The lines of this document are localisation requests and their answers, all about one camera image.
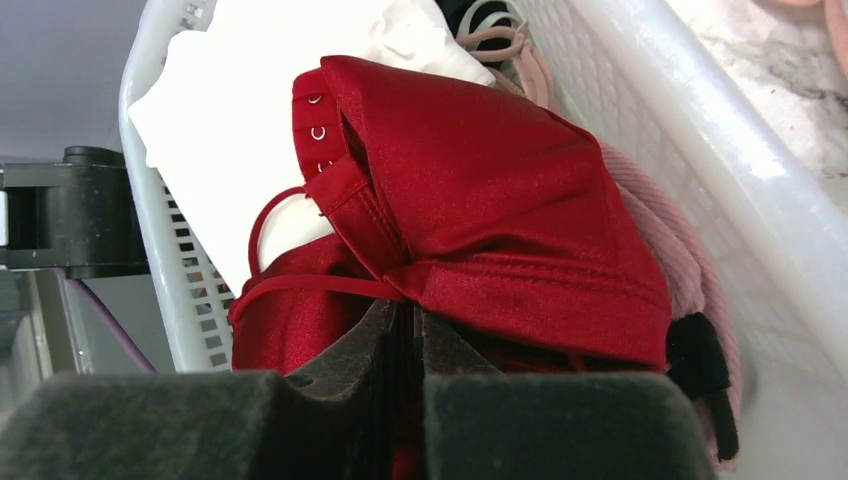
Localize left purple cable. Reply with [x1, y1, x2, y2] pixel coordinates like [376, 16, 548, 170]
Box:
[66, 278, 159, 376]

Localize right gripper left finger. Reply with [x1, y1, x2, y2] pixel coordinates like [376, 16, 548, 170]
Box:
[1, 301, 396, 479]

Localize peach lace bra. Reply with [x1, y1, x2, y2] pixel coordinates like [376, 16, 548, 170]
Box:
[456, 22, 555, 109]

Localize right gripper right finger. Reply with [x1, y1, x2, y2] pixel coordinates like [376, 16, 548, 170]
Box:
[417, 311, 716, 479]

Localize red bra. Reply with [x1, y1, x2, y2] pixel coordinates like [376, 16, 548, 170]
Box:
[230, 56, 672, 373]

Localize pink black bra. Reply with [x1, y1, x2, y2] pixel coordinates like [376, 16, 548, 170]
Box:
[601, 144, 741, 470]

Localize white plastic laundry basket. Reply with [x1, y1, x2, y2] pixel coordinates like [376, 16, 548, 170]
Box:
[119, 1, 847, 479]

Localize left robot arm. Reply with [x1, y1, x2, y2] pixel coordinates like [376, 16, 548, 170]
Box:
[1, 146, 149, 279]

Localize white cloth garment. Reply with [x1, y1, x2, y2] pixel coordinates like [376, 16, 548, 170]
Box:
[128, 1, 494, 291]

